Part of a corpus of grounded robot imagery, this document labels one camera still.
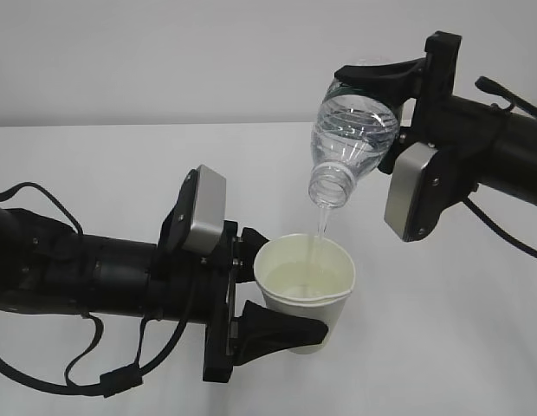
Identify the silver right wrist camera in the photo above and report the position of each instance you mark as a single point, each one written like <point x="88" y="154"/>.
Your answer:
<point x="425" y="182"/>

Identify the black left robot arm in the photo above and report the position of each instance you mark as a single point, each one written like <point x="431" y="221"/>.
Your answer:
<point x="47" y="267"/>

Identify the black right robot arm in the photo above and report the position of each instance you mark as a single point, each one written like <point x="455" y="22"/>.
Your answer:
<point x="497" y="146"/>

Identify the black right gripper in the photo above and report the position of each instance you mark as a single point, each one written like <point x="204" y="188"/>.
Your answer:
<point x="463" y="131"/>

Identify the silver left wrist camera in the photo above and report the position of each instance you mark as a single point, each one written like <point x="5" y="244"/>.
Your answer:
<point x="195" y="223"/>

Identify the clear green-label water bottle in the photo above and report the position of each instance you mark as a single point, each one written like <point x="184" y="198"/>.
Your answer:
<point x="350" y="136"/>

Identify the white paper cup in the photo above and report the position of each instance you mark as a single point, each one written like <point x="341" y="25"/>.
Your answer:
<point x="305" y="276"/>

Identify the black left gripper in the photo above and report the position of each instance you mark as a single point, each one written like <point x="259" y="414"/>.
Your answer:
<point x="202" y="289"/>

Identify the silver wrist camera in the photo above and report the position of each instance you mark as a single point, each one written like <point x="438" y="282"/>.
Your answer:
<point x="195" y="223"/>
<point x="425" y="182"/>

